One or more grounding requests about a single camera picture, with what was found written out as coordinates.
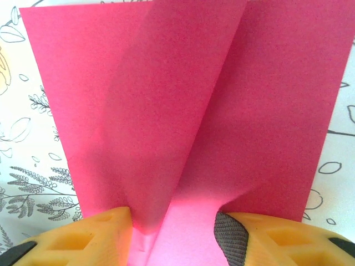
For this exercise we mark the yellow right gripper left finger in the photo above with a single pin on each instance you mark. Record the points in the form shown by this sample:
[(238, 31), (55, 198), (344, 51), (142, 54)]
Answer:
[(77, 243)]

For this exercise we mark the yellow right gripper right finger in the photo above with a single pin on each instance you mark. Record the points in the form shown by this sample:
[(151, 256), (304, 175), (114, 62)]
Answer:
[(291, 246)]

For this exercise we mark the pink paper sheet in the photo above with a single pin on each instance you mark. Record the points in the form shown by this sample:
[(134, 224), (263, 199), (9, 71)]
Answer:
[(166, 97)]

